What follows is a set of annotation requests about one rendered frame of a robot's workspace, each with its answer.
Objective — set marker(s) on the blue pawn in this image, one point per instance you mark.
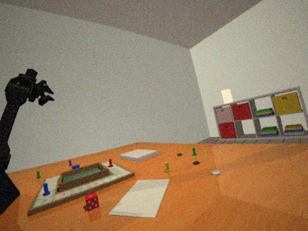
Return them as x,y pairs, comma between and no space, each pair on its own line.
46,190

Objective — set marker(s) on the red die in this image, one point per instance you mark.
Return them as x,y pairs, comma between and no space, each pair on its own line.
92,201

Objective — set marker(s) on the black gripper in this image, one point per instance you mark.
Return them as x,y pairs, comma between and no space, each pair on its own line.
39,89

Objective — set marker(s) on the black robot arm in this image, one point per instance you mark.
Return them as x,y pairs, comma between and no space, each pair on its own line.
16,95

